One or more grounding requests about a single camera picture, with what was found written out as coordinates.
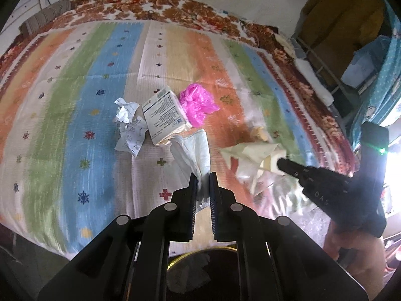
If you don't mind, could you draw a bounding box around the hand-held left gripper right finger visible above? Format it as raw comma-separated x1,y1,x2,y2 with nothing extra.
208,172,368,301

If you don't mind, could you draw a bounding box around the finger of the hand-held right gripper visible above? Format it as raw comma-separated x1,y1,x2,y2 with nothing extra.
277,158,311,181

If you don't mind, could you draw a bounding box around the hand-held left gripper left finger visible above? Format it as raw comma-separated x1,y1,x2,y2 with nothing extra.
38,173,199,301

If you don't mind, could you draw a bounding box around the clear plastic bag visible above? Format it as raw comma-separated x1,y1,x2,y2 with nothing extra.
251,172,329,236

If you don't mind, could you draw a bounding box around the cream plastic bag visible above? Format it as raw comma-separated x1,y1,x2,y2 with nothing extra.
219,142,287,195

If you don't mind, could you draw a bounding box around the small wrapper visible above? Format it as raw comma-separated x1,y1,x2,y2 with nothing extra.
251,127,270,141

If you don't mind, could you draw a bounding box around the white plastic bag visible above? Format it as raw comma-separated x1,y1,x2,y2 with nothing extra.
171,130,210,201

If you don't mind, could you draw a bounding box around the brown round bin gold rim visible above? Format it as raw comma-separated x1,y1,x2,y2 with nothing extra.
166,246,239,301

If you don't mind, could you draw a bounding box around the white carton blue print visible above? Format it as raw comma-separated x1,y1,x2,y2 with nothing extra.
142,85,192,146

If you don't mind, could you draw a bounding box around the pink plastic bag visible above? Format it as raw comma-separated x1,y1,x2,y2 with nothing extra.
178,82,220,128

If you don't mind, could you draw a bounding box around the person's right forearm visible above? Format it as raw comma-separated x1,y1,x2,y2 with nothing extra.
345,257,386,290

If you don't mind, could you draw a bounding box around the person's right hand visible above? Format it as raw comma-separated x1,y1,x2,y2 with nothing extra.
323,219,386,261

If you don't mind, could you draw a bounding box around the white folded cloth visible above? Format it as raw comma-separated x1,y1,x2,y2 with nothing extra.
296,58,334,107

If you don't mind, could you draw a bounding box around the cream cloth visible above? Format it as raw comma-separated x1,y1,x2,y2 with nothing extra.
275,33,298,60

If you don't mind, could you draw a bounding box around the light blue cloth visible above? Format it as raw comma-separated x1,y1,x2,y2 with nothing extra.
341,36,386,95

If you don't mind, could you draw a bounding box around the blue dotted curtain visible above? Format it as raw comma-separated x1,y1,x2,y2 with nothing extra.
352,6,401,151

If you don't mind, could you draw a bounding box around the striped colourful bed sheet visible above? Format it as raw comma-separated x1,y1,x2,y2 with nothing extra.
0,21,356,258

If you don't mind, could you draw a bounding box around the mustard yellow garment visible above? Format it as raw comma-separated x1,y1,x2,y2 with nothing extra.
302,0,386,85

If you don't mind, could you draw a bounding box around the brown floral blanket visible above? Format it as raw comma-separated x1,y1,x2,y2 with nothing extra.
0,0,359,179

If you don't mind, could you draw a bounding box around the grey pillow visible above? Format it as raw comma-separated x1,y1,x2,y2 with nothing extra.
19,0,72,35

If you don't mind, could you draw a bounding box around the white headboard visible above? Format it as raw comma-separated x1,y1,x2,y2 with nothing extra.
6,0,51,32

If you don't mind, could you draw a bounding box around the metal bed rail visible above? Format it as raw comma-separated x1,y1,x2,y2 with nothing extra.
296,36,345,107

